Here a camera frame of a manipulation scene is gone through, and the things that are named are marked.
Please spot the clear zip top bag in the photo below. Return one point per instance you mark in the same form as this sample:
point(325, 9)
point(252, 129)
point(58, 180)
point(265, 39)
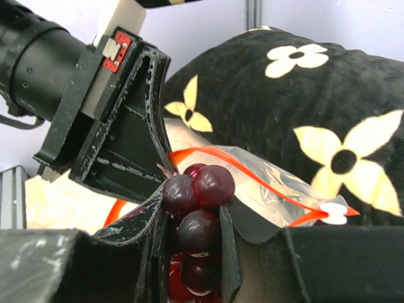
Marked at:
point(271, 192)

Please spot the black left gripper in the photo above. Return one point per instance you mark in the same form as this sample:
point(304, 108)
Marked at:
point(81, 89)

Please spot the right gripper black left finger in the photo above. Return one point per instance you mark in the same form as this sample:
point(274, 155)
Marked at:
point(123, 262)

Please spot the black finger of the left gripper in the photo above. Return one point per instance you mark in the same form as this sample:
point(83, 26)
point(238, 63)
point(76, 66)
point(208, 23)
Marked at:
point(127, 139)

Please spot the dark red grape bunch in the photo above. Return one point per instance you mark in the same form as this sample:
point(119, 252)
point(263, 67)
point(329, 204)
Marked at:
point(192, 199)

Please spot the aluminium frame rail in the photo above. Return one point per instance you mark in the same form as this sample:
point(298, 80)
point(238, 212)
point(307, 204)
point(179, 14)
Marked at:
point(13, 204)

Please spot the black floral pillow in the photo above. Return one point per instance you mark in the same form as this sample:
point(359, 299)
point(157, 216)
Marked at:
point(329, 115)

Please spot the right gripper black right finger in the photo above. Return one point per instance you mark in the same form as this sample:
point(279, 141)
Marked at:
point(264, 263)

